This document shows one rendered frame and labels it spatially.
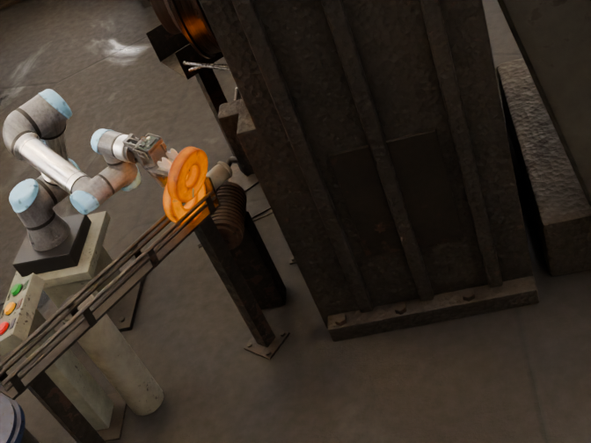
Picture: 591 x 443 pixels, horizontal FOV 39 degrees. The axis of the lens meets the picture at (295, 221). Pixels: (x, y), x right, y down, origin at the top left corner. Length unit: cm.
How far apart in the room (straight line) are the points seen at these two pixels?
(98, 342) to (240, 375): 51
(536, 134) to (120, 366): 157
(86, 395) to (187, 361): 38
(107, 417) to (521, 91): 185
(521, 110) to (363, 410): 119
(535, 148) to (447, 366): 79
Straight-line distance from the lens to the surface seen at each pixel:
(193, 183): 233
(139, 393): 283
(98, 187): 249
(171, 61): 336
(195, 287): 321
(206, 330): 304
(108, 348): 267
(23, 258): 319
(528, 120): 301
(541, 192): 273
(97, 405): 290
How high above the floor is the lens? 212
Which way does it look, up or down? 40 degrees down
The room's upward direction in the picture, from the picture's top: 24 degrees counter-clockwise
